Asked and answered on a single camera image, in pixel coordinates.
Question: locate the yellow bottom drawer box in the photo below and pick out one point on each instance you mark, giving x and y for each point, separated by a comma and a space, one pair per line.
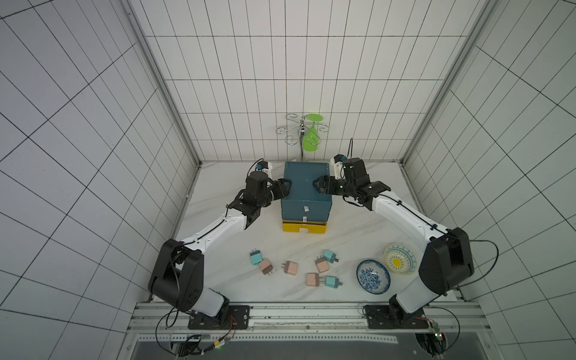
304, 227

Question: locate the blue white patterned bowl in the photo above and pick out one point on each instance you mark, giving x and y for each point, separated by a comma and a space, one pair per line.
373, 277

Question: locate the silver glass holder stand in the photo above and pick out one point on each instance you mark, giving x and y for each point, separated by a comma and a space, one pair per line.
294, 129

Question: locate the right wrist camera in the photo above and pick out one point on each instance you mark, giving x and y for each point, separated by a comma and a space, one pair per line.
337, 163

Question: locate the teal plug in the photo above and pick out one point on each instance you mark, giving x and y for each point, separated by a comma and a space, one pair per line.
332, 282
256, 257
330, 256

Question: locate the teal drawer cabinet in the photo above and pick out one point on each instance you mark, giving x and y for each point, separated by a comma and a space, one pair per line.
304, 202

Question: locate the aluminium mounting rail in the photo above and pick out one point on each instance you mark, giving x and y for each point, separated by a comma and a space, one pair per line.
305, 321

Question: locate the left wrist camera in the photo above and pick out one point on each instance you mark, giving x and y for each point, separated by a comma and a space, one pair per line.
265, 167

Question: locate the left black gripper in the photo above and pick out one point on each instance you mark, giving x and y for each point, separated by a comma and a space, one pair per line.
280, 188

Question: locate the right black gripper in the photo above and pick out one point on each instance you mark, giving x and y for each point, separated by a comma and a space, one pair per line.
333, 184

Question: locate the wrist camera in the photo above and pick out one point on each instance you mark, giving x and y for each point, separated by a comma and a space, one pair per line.
337, 163
265, 167

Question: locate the pink brown plug left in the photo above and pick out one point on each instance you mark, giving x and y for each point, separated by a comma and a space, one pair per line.
265, 266

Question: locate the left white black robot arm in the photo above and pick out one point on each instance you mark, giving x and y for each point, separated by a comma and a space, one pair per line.
178, 274

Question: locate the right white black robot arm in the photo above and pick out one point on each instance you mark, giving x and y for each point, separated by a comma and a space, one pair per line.
447, 257

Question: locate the yellow patterned bowl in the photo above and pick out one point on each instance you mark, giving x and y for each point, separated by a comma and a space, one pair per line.
400, 259

